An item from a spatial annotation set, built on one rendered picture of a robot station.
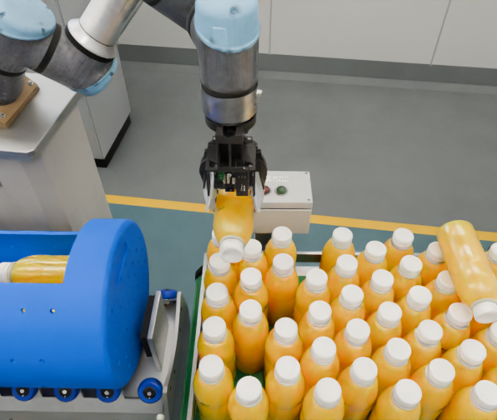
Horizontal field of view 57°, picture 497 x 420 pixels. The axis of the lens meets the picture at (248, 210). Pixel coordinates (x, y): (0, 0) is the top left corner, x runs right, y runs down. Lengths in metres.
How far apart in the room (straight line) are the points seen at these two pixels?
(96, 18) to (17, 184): 0.44
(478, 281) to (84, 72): 0.89
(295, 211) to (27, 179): 0.63
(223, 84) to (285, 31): 2.91
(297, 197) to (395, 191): 1.77
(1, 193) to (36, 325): 0.60
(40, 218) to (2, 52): 0.42
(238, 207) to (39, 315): 0.33
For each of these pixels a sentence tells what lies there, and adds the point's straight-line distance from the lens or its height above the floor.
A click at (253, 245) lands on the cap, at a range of 0.90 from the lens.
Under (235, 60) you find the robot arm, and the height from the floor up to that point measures 1.51.
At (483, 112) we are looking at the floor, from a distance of 3.56.
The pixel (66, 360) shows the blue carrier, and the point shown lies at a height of 1.14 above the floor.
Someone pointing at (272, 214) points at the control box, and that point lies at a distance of 0.99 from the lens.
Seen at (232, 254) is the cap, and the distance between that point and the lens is 0.72.
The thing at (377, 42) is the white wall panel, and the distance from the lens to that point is 3.53.
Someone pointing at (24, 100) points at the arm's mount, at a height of 1.16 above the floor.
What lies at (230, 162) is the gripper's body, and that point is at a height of 1.36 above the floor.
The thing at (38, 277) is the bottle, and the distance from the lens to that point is 0.89.
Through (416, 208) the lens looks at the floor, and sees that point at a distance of 2.64.
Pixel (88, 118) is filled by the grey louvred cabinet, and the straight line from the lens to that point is 2.61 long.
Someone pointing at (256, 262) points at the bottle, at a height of 1.06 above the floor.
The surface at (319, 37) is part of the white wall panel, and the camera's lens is 3.50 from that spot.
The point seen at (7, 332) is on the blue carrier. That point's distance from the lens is 0.77.
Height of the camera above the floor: 1.77
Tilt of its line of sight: 46 degrees down
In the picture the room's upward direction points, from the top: straight up
